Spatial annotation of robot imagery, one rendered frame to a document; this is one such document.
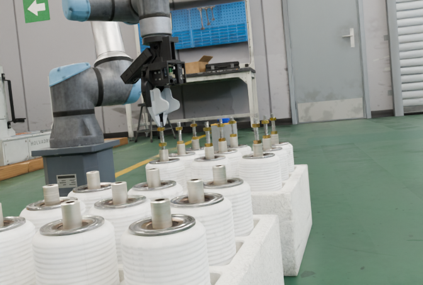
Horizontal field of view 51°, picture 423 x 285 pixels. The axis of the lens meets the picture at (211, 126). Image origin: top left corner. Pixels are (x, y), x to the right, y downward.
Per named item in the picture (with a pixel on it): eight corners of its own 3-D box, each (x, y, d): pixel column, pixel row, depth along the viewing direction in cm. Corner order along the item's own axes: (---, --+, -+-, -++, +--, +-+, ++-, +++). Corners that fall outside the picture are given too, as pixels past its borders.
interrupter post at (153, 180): (145, 189, 76) (143, 170, 76) (151, 187, 78) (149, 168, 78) (158, 189, 75) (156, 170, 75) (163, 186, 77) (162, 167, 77)
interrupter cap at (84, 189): (63, 195, 78) (63, 191, 78) (88, 186, 85) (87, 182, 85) (101, 194, 75) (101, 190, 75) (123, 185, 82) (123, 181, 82)
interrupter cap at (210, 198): (160, 211, 59) (160, 205, 59) (181, 197, 66) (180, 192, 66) (214, 209, 57) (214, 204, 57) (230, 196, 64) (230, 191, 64)
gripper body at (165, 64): (168, 86, 102) (163, 33, 102) (140, 89, 107) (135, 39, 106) (187, 85, 109) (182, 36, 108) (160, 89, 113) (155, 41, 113)
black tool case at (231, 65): (207, 74, 582) (206, 66, 581) (239, 70, 580) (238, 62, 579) (205, 72, 547) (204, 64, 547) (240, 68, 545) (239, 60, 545)
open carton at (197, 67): (188, 76, 602) (186, 59, 601) (215, 73, 586) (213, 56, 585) (177, 76, 575) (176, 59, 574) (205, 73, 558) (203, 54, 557)
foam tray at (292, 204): (132, 272, 106) (124, 197, 106) (188, 224, 144) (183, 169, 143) (297, 277, 95) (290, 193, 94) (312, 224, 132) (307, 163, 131)
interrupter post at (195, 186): (186, 205, 61) (183, 181, 61) (191, 201, 63) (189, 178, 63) (202, 205, 60) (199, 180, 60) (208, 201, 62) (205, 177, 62)
